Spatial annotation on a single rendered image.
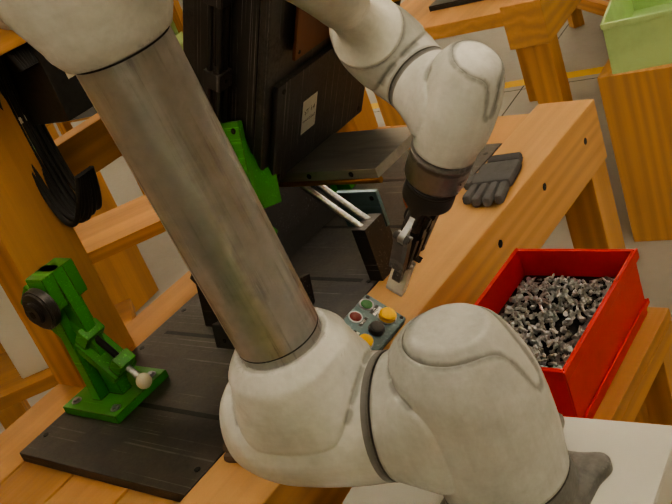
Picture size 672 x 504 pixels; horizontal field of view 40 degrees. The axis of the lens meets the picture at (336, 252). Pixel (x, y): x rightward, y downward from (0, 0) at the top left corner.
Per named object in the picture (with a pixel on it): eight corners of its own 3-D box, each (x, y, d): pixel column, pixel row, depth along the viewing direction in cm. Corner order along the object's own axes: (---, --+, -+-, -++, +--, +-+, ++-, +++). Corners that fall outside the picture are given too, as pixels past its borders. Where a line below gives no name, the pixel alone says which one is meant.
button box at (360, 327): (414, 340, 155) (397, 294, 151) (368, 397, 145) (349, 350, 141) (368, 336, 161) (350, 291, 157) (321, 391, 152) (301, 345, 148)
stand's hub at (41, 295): (69, 324, 154) (49, 287, 150) (56, 336, 152) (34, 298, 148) (43, 322, 158) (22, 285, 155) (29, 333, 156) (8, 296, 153)
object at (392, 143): (425, 140, 166) (420, 125, 165) (380, 184, 156) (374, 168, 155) (265, 152, 191) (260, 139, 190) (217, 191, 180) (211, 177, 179)
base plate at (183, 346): (504, 150, 207) (502, 142, 206) (189, 505, 135) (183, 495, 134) (354, 160, 233) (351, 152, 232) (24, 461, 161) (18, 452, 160)
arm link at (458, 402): (565, 524, 99) (509, 367, 89) (406, 525, 107) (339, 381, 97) (579, 417, 111) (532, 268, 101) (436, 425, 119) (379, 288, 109)
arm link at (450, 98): (498, 160, 127) (436, 104, 133) (535, 66, 116) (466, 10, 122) (440, 183, 122) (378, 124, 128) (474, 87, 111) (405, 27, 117)
